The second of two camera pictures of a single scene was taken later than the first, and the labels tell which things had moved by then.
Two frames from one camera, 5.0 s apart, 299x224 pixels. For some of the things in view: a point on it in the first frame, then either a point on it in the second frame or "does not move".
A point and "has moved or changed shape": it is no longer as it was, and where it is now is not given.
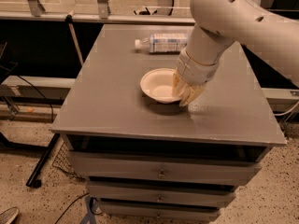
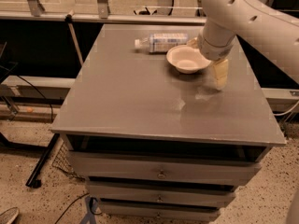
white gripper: (195, 68) -> (214, 51)
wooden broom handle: (69, 19) does not move
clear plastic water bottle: (163, 43) does not move
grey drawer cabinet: (148, 161) does not move
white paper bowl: (157, 84) has moved or changed shape
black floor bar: (34, 181) does not move
